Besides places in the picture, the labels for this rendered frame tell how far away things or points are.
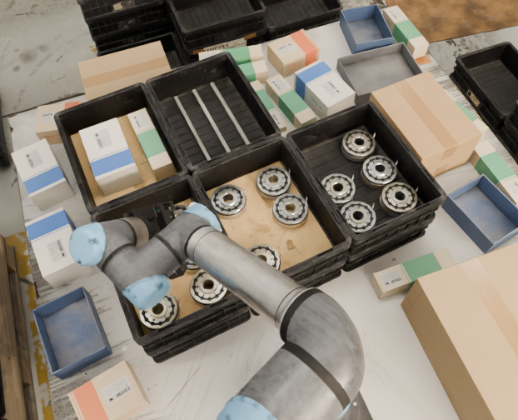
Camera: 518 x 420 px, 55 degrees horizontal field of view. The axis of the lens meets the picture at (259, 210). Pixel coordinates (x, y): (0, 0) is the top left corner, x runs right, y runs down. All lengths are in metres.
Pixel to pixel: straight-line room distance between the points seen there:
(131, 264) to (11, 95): 2.41
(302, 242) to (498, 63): 1.73
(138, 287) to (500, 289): 0.90
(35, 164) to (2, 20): 2.09
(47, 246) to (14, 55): 2.05
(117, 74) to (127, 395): 1.05
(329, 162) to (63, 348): 0.95
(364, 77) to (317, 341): 1.43
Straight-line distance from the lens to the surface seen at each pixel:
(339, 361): 0.67
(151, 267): 0.92
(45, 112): 1.93
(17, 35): 3.60
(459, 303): 1.34
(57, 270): 1.55
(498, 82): 2.75
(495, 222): 1.72
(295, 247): 1.40
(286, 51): 1.95
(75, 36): 3.45
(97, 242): 0.93
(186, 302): 1.36
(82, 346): 1.53
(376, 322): 1.48
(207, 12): 2.60
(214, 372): 1.43
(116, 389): 1.40
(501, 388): 1.32
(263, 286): 0.77
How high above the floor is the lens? 2.09
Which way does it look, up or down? 60 degrees down
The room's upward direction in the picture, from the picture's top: 4 degrees counter-clockwise
